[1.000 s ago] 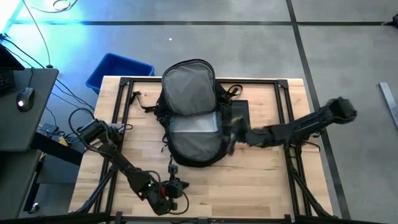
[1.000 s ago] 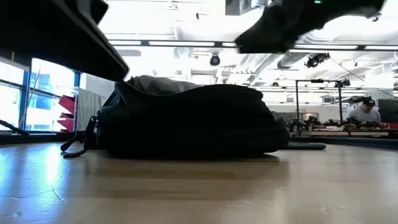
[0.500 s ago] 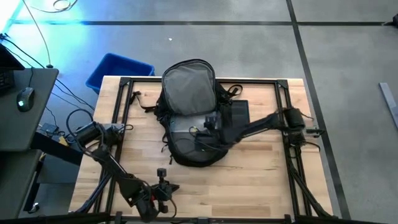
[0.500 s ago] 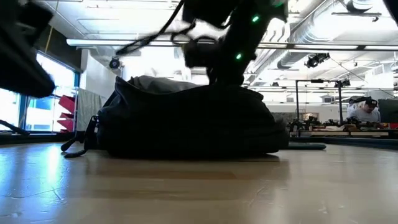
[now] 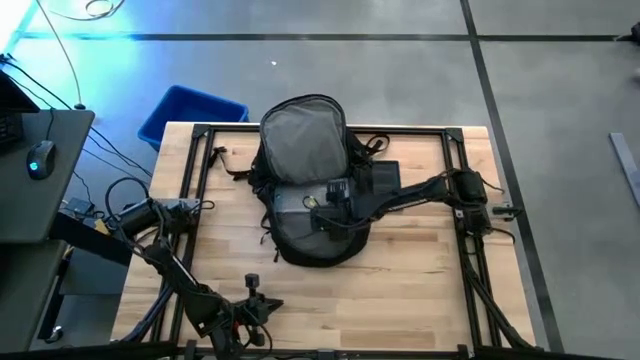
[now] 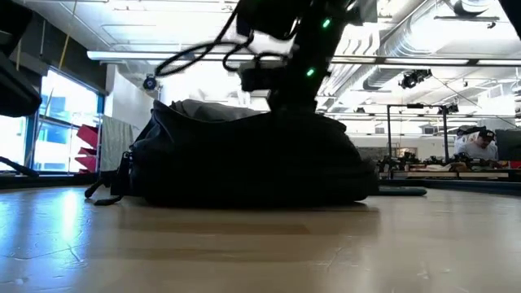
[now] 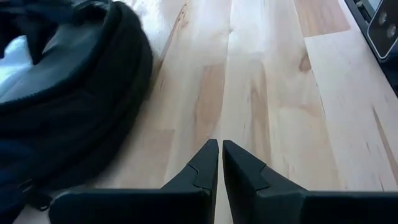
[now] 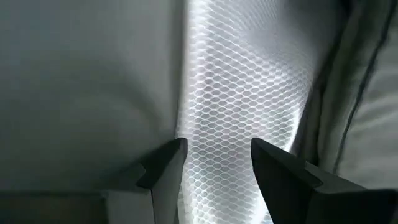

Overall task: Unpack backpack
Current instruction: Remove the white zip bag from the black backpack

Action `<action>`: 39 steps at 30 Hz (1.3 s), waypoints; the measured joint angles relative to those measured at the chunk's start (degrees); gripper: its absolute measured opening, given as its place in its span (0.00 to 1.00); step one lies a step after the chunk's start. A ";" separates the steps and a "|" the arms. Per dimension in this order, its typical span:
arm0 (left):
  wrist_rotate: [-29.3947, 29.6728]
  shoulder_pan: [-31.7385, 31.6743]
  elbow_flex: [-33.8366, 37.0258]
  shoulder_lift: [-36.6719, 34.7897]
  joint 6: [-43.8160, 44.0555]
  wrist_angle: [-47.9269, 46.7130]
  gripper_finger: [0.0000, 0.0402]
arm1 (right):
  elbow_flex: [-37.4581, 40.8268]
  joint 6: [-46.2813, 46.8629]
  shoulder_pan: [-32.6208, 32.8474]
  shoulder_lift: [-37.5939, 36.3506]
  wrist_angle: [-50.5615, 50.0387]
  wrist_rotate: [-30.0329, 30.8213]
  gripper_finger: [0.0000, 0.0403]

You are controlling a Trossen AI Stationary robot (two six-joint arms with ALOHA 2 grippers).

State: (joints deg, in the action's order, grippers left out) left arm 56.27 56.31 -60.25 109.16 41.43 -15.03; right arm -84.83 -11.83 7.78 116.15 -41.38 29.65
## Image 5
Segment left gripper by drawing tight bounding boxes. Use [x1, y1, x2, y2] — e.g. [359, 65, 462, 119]
[218, 293, 285, 352]

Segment black backpack grey lining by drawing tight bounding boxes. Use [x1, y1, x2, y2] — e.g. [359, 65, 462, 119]
[206, 93, 402, 270]

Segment blue plastic bin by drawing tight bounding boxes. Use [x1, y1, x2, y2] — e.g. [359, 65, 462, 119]
[137, 84, 250, 152]

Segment black power adapter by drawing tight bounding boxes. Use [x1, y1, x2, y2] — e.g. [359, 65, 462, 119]
[63, 197, 96, 217]

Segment dark grey desk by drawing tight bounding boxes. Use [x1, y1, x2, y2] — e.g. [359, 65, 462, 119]
[0, 108, 96, 245]

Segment black computer mouse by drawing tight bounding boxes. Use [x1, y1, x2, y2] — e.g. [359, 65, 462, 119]
[25, 139, 57, 181]

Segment grey metal bar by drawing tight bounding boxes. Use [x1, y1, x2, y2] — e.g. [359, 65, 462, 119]
[608, 131, 640, 209]

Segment black laptop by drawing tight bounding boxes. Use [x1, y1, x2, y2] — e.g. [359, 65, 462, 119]
[0, 68, 41, 154]

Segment dark floor object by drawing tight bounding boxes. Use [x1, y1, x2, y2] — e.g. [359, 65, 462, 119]
[615, 20, 640, 45]

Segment black aluminium table frame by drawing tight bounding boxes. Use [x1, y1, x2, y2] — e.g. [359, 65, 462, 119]
[119, 123, 539, 360]

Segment white floor cable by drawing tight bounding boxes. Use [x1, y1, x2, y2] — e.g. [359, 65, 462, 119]
[34, 0, 87, 110]

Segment coiled white cable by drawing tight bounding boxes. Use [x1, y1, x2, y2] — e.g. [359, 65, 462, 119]
[49, 0, 126, 22]

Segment black desk cables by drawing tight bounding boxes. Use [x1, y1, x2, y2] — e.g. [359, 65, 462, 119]
[0, 53, 154, 179]

